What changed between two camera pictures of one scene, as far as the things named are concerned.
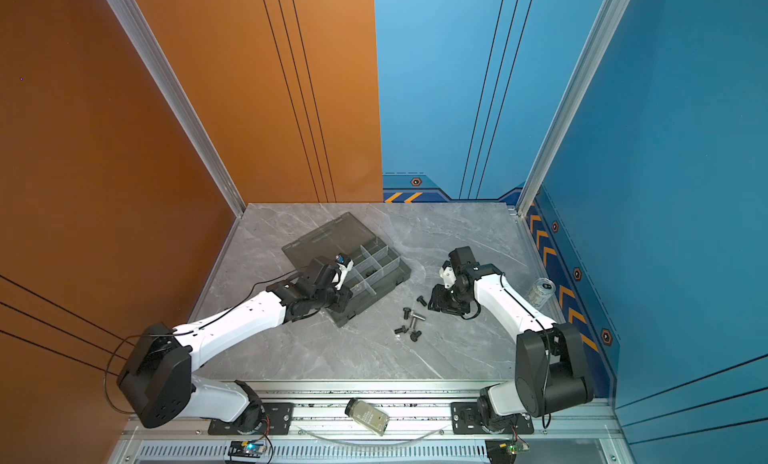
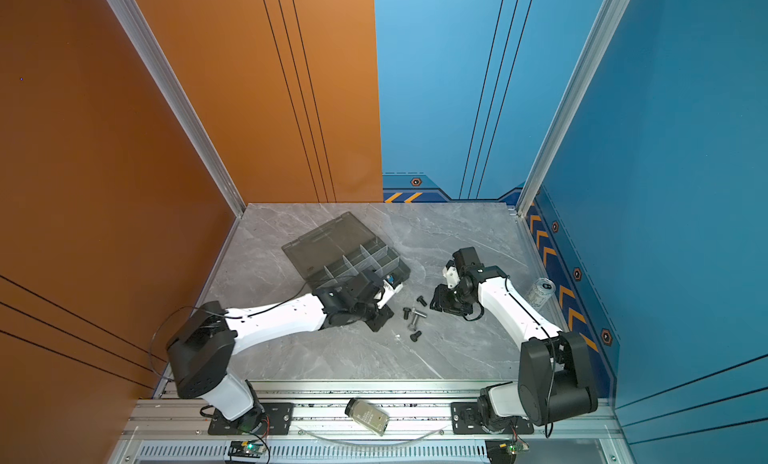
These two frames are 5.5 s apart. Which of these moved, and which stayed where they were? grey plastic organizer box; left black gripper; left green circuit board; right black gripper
Moved: left black gripper
Stayed: right black gripper; grey plastic organizer box; left green circuit board
